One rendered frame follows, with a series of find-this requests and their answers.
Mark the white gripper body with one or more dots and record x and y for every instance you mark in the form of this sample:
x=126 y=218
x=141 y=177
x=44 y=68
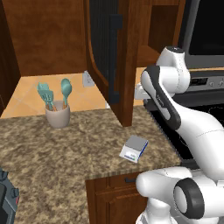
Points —
x=140 y=92

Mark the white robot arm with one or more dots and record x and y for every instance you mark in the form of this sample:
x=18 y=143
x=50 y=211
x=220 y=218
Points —
x=201 y=131

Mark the open wooden cabinet door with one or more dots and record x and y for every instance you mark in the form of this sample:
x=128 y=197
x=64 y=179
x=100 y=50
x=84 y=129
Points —
x=128 y=64

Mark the open wooden cabinet interior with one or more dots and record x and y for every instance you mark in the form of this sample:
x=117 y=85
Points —
x=151 y=52

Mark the wooden base cabinet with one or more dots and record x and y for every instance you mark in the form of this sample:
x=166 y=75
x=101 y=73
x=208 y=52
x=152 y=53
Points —
x=116 y=204

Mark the dark wooden tall cabinet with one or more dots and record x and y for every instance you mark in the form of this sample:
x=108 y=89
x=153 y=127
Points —
x=7 y=58

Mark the teal spoon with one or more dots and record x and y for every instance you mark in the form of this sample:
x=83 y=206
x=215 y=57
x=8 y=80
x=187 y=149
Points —
x=66 y=87

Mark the beige utensil pot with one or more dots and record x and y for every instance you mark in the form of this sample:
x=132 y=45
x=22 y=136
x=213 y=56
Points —
x=58 y=116

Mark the silver black microwave oven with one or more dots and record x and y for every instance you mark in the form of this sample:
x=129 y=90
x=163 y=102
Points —
x=207 y=29

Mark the teal slotted spatula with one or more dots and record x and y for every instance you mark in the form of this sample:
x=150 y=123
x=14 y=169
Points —
x=46 y=93

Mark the dark grey small appliance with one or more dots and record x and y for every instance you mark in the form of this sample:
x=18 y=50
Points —
x=7 y=198

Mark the white wall outlet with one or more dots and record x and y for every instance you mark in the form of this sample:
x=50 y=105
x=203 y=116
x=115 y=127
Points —
x=88 y=79

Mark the wooden wall cabinet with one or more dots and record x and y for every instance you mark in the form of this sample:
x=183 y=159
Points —
x=46 y=35

